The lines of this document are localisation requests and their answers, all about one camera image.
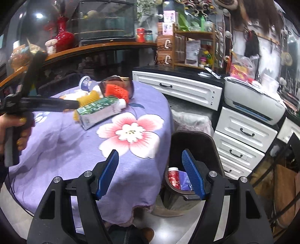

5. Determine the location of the red paper cup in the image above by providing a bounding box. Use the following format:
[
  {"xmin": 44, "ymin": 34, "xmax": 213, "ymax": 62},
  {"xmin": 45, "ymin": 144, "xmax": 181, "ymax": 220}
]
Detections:
[{"xmin": 168, "ymin": 167, "xmax": 181, "ymax": 190}]

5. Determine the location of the white drawer cabinet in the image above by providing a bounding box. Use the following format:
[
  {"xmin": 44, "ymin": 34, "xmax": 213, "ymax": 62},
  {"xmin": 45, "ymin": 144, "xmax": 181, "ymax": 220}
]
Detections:
[{"xmin": 213, "ymin": 107, "xmax": 278, "ymax": 179}]

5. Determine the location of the red ceramic vase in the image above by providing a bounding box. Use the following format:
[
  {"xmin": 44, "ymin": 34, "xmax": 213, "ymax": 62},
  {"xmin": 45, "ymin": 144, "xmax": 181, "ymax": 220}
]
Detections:
[{"xmin": 55, "ymin": 16, "xmax": 75, "ymax": 52}]

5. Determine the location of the purple plastic bag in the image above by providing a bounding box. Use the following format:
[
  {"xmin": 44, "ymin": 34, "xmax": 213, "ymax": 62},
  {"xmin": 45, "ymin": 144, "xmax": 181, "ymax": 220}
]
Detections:
[{"xmin": 179, "ymin": 171, "xmax": 193, "ymax": 191}]

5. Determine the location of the brown coffee box upper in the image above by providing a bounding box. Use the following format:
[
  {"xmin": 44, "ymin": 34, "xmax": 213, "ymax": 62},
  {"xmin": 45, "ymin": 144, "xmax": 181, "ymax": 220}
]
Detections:
[{"xmin": 157, "ymin": 36, "xmax": 174, "ymax": 51}]

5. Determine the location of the brown coffee box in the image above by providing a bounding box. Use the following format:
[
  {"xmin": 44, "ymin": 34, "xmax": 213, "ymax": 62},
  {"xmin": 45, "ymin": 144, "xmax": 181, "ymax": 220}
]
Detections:
[
  {"xmin": 157, "ymin": 50, "xmax": 173, "ymax": 67},
  {"xmin": 157, "ymin": 36, "xmax": 174, "ymax": 51}
]

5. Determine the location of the white plastic bag bin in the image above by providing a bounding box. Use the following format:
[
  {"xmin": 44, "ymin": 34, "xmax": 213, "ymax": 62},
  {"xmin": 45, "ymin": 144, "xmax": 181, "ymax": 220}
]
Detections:
[{"xmin": 171, "ymin": 109, "xmax": 214, "ymax": 137}]

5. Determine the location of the wooden shelf rack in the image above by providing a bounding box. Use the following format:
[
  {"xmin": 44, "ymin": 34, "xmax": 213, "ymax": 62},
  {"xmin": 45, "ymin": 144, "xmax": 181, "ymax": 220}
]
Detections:
[{"xmin": 172, "ymin": 22, "xmax": 221, "ymax": 71}]

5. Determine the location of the green milk carton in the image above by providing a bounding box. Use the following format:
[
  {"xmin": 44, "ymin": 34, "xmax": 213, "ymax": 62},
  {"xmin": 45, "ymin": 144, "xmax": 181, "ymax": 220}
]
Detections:
[{"xmin": 75, "ymin": 97, "xmax": 127, "ymax": 130}]

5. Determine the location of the purple floral tablecloth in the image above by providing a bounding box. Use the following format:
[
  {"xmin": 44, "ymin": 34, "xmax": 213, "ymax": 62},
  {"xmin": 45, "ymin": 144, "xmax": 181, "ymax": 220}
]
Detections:
[{"xmin": 6, "ymin": 82, "xmax": 172, "ymax": 226}]

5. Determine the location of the yellow foam fruit net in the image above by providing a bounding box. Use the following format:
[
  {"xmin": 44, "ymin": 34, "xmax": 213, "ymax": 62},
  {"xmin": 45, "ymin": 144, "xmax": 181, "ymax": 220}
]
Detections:
[{"xmin": 76, "ymin": 90, "xmax": 100, "ymax": 108}]

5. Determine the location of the clear plastic drink cup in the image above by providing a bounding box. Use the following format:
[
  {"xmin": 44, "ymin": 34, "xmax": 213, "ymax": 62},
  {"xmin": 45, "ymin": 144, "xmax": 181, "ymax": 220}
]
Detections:
[{"xmin": 45, "ymin": 39, "xmax": 57, "ymax": 55}]

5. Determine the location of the brown coffee box lower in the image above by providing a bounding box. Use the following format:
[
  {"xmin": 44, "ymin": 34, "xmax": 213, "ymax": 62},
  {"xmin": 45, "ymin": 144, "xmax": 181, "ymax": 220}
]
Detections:
[{"xmin": 157, "ymin": 50, "xmax": 173, "ymax": 67}]

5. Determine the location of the brown cushioned chair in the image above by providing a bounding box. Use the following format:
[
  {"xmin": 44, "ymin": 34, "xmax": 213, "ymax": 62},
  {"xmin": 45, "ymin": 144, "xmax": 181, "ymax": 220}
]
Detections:
[{"xmin": 248, "ymin": 131, "xmax": 300, "ymax": 235}]

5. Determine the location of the white printer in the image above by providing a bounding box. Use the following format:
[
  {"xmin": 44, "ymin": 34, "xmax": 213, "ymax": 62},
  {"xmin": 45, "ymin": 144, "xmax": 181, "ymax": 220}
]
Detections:
[{"xmin": 224, "ymin": 76, "xmax": 286, "ymax": 126}]

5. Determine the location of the orange foam fruit net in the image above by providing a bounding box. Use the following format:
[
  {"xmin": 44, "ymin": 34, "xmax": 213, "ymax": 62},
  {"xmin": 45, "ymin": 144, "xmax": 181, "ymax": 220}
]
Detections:
[{"xmin": 105, "ymin": 84, "xmax": 130, "ymax": 104}]

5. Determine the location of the brown snack wrapper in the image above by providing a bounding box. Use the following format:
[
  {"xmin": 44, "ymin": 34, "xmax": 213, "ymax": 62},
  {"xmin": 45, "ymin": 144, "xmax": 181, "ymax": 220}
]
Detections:
[{"xmin": 97, "ymin": 75, "xmax": 134, "ymax": 99}]

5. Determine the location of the black trash bin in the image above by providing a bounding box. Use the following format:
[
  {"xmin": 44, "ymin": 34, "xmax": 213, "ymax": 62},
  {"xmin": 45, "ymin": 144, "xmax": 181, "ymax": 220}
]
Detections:
[{"xmin": 160, "ymin": 131, "xmax": 225, "ymax": 211}]

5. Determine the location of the dark blue paper cup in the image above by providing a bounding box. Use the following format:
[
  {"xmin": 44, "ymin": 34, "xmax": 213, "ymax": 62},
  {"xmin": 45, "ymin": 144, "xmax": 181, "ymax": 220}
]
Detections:
[{"xmin": 78, "ymin": 76, "xmax": 99, "ymax": 92}]

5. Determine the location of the glass display case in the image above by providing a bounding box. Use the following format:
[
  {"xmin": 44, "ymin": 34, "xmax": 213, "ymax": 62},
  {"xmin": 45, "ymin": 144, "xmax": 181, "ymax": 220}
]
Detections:
[{"xmin": 69, "ymin": 1, "xmax": 137, "ymax": 46}]

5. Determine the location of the wooden counter top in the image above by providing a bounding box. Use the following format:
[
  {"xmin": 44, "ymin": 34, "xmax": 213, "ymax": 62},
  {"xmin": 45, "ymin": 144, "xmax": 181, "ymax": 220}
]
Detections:
[{"xmin": 0, "ymin": 41, "xmax": 157, "ymax": 87}]

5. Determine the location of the red tin can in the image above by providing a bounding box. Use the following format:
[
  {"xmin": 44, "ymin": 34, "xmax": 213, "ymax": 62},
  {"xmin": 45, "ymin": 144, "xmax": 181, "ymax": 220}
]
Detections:
[{"xmin": 136, "ymin": 27, "xmax": 146, "ymax": 43}]

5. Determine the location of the person's left hand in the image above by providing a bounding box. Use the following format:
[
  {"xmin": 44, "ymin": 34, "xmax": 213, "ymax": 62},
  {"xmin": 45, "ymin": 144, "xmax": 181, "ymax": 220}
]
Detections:
[{"xmin": 0, "ymin": 113, "xmax": 33, "ymax": 155}]

